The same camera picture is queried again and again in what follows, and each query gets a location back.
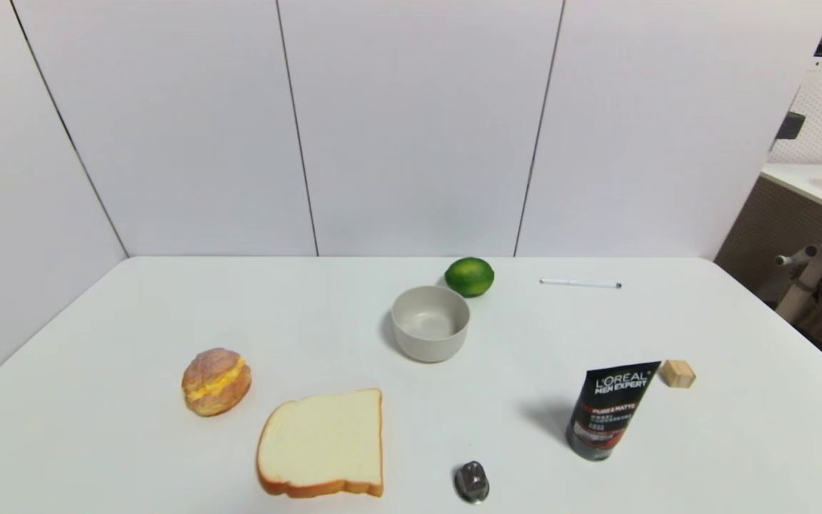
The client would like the small silver metal object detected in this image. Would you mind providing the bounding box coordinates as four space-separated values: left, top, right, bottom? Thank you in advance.
453 460 491 505

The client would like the white side table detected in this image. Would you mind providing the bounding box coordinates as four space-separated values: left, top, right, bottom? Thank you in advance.
761 163 822 322

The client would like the white bread slice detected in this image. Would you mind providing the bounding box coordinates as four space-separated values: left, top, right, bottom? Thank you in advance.
256 388 385 499

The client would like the green lime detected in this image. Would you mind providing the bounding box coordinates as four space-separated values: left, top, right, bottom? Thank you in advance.
445 257 495 298

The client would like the beige round bowl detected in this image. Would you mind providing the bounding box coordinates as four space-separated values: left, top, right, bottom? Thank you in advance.
391 286 471 363

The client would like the black face wash tube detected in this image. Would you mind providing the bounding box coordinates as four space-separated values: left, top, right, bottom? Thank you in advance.
566 361 662 462

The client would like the brown bun with yellow filling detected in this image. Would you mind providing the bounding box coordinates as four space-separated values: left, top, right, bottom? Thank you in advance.
182 348 253 417

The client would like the brown perforated panel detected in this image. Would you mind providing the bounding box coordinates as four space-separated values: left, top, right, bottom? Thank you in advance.
714 177 822 302

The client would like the small wooden cube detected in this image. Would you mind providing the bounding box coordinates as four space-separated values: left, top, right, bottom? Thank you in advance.
659 359 697 389

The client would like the white crank handle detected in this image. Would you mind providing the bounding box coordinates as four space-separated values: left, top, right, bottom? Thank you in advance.
774 245 820 268

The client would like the white pen with black cap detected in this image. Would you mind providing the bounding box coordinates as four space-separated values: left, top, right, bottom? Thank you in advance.
539 278 623 290

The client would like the black wall device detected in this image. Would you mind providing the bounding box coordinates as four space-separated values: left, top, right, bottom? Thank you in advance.
775 111 807 141

